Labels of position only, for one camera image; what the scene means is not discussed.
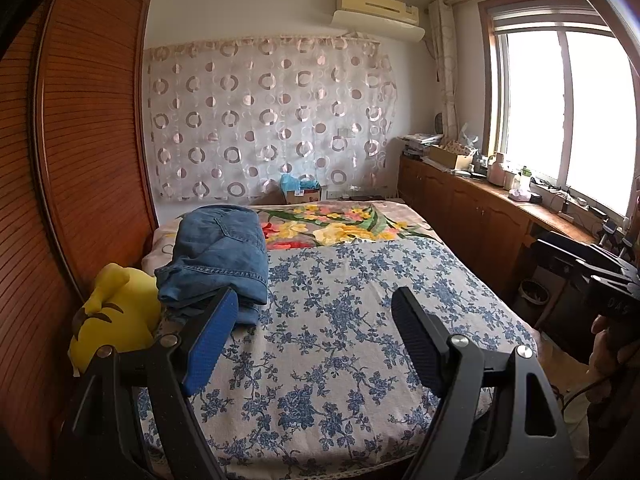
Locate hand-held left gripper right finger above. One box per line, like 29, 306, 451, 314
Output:
391, 286, 576, 480

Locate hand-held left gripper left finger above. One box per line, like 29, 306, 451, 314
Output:
60, 286, 241, 480

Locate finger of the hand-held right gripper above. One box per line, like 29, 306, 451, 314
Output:
536, 236, 603, 271
574, 258, 628, 283

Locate blue denim pants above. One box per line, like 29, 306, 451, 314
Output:
155, 205, 271, 326

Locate person's right forearm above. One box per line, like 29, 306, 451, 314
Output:
585, 365, 640, 480

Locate person's right hand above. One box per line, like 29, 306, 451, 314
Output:
589, 314, 623, 378

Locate dark waste bin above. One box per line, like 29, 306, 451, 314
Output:
519, 279, 550, 313

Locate blue floral bedsheet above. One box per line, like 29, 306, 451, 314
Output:
135, 237, 538, 476

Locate yellow plush toy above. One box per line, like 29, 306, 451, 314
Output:
69, 262, 163, 376

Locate pale pink bottle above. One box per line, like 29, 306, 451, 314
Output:
487, 152, 516, 191

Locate long wooden cabinet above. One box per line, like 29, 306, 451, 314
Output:
397, 135, 601, 331

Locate wood-framed window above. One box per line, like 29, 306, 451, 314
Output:
477, 0, 640, 221

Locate open cardboard box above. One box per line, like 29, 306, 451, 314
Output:
429, 144, 473, 170

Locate small cardboard box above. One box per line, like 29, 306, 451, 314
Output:
285, 187, 322, 206

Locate stack of papers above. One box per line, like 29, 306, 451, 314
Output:
402, 132, 443, 158

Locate blue plastic bag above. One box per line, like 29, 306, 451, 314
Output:
279, 174, 313, 194

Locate tied beige window curtain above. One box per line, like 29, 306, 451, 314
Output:
427, 0, 466, 143

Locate circle-patterned sheer curtain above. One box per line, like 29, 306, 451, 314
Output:
144, 32, 398, 201

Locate wooden louvered wardrobe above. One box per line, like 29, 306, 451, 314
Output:
0, 0, 161, 461

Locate wall air conditioner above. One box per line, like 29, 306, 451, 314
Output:
332, 0, 426, 42

